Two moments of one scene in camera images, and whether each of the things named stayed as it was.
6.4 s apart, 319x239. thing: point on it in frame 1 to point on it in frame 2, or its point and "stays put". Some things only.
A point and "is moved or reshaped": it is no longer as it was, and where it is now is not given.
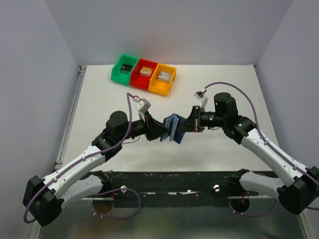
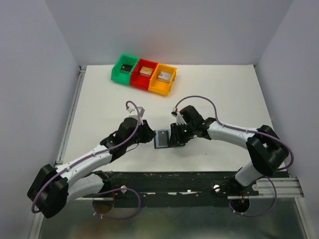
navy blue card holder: (173, 122) is moved or reshaped
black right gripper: (196, 119) to (176, 134)
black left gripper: (149, 127) to (146, 132)
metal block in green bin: (126, 68) stays put
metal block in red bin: (146, 71) stays put
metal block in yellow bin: (165, 76) stays put
